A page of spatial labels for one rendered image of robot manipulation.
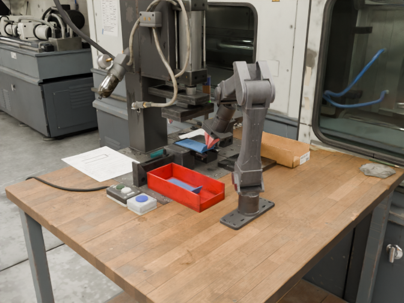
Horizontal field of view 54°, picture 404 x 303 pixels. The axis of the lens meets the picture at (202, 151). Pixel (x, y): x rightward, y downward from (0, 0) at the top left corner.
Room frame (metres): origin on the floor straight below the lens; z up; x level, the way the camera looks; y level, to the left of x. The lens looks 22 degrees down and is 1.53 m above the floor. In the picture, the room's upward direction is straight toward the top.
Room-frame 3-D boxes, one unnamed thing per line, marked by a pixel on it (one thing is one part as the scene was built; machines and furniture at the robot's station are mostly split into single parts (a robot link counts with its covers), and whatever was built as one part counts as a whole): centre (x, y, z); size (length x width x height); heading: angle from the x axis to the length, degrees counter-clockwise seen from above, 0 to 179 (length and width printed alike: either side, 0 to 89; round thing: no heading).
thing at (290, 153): (1.52, -0.30, 0.93); 0.25 x 0.13 x 0.08; 47
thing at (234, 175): (1.06, -0.14, 1.00); 0.09 x 0.06 x 0.06; 102
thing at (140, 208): (1.09, 0.19, 0.90); 0.07 x 0.07 x 0.06; 47
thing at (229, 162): (1.41, -0.18, 0.91); 0.17 x 0.16 x 0.02; 137
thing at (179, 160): (1.44, 0.04, 0.94); 0.20 x 0.10 x 0.07; 137
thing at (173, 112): (1.48, 0.10, 1.22); 0.26 x 0.18 x 0.30; 47
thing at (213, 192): (1.18, 0.06, 0.93); 0.25 x 0.12 x 0.06; 47
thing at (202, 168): (1.51, 0.08, 0.88); 0.65 x 0.50 x 0.03; 137
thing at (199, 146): (1.41, 0.02, 1.00); 0.15 x 0.07 x 0.03; 47
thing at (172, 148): (1.44, 0.04, 0.98); 0.20 x 0.10 x 0.01; 137
